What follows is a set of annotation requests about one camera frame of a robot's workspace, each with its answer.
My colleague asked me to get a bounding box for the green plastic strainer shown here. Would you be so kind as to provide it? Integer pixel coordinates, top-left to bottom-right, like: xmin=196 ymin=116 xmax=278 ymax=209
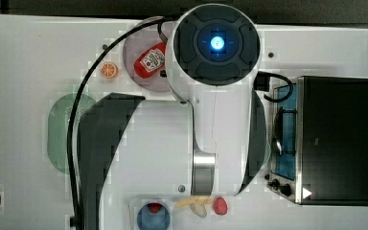
xmin=47 ymin=93 xmax=98 ymax=174

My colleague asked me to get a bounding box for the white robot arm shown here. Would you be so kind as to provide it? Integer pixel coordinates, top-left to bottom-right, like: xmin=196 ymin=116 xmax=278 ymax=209
xmin=77 ymin=4 xmax=266 ymax=230

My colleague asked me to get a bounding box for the red ketchup bottle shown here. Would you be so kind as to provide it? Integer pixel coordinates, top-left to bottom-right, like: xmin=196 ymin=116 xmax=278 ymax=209
xmin=134 ymin=42 xmax=166 ymax=79

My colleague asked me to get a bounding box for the yellow banana toy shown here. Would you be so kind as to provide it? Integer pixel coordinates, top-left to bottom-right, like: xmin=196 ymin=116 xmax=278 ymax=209
xmin=175 ymin=196 xmax=213 ymax=208

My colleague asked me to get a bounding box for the grey round plate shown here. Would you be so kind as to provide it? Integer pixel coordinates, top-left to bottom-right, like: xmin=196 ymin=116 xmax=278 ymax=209
xmin=123 ymin=25 xmax=170 ymax=93

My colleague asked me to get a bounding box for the orange slice toy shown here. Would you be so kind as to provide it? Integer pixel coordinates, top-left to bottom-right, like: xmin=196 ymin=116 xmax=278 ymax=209
xmin=101 ymin=62 xmax=119 ymax=79

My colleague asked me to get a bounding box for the white garlic toy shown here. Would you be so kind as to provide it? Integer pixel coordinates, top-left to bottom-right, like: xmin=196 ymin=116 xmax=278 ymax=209
xmin=190 ymin=204 xmax=207 ymax=218

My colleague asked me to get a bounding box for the red strawberry toy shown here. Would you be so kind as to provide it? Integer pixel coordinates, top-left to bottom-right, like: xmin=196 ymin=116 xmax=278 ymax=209
xmin=213 ymin=196 xmax=228 ymax=216

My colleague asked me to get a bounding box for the red toy in cup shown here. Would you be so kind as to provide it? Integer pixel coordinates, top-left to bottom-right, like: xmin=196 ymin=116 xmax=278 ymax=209
xmin=148 ymin=203 xmax=162 ymax=214

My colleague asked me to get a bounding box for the blue plastic cup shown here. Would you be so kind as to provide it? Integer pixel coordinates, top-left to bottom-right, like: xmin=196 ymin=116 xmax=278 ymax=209
xmin=137 ymin=203 xmax=171 ymax=230

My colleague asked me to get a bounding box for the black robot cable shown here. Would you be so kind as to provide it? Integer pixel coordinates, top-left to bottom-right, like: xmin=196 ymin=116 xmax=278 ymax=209
xmin=66 ymin=17 xmax=173 ymax=228

